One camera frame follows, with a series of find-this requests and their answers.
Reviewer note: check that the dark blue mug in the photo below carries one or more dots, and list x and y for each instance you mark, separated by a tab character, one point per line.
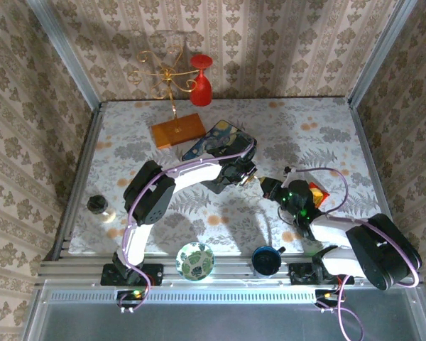
266	262

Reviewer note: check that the red and yellow snack packet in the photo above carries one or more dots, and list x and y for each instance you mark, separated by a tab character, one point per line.
319	194

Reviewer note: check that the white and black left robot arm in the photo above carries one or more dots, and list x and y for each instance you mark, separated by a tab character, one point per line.
184	177

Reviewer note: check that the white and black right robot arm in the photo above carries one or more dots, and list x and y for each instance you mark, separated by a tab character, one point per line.
380	248

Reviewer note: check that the grey metal tray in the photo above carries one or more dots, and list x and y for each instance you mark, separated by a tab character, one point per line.
216	323

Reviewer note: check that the black capped small bottle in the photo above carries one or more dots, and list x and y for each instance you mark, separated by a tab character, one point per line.
97	204

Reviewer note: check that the aluminium frame post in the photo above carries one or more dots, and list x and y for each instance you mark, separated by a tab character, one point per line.
67	53
378	53

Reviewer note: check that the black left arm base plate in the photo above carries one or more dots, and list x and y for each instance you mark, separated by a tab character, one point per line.
152	274

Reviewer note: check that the small black circuit board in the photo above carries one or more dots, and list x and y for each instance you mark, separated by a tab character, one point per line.
326	297
129	296

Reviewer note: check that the red wine glass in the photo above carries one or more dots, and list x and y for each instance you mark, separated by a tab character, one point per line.
200	92

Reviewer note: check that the aluminium table rail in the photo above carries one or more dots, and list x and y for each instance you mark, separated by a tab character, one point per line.
230	264

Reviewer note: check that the floral table mat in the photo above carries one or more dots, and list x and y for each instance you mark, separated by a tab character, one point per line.
305	135

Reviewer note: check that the green leaf pattern bowl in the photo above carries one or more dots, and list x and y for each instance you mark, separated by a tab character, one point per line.
195	261

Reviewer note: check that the starry night painted box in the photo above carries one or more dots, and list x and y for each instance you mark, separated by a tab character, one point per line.
213	140

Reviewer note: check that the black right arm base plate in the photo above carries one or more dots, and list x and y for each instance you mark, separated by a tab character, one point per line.
300	273

